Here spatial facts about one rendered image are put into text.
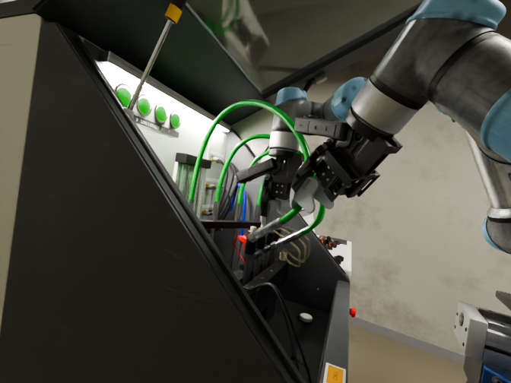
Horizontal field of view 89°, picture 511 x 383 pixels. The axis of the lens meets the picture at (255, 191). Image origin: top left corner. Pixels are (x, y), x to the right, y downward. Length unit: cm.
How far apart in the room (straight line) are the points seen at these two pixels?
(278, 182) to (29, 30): 55
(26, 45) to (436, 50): 63
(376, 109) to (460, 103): 9
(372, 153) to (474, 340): 58
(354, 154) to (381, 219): 246
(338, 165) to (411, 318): 269
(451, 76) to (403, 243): 258
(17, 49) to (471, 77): 69
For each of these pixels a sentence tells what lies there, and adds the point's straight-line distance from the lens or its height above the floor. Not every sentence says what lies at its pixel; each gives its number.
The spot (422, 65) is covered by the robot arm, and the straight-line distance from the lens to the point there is 35.
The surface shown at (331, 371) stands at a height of 96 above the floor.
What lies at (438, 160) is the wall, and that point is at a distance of 290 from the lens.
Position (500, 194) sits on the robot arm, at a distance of 93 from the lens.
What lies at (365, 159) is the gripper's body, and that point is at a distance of 39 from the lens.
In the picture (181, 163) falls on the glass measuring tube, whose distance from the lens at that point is 81.
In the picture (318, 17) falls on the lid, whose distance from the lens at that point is 85.
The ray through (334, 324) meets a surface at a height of 95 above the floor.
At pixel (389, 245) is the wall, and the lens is 287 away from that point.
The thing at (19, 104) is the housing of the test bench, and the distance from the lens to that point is 65.
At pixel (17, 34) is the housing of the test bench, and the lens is 70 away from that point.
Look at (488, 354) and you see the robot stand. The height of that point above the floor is 93.
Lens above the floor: 122
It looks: 1 degrees down
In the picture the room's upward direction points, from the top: 8 degrees clockwise
